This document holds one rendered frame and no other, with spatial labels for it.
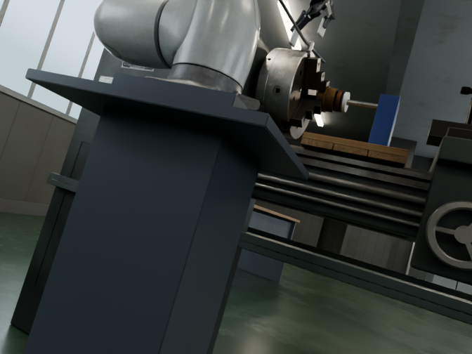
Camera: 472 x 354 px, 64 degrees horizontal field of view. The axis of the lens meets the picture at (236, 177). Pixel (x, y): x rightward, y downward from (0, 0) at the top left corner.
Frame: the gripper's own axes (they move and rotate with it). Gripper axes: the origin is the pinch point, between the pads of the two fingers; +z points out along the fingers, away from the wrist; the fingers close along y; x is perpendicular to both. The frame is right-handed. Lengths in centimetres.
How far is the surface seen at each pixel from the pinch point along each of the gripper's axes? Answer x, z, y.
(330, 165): 6, 52, 25
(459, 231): 12, 66, 61
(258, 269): 227, 62, -211
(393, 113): 17.2, 27.2, 33.5
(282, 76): -9.9, 26.7, 7.7
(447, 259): 12, 73, 59
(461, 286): 591, -43, -137
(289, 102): -4.7, 33.9, 9.3
